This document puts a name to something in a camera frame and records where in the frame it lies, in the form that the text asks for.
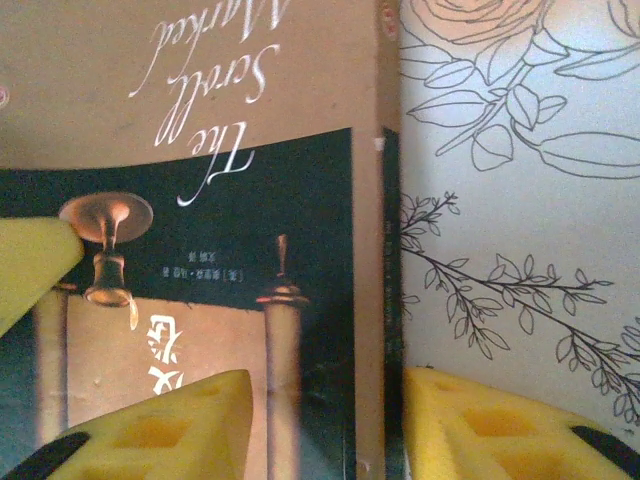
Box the floral table cover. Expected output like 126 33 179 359
397 0 640 480

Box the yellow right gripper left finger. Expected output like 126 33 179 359
0 368 259 480

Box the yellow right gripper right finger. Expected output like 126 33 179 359
403 366 640 480

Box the brown black scroll book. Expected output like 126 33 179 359
0 0 404 480

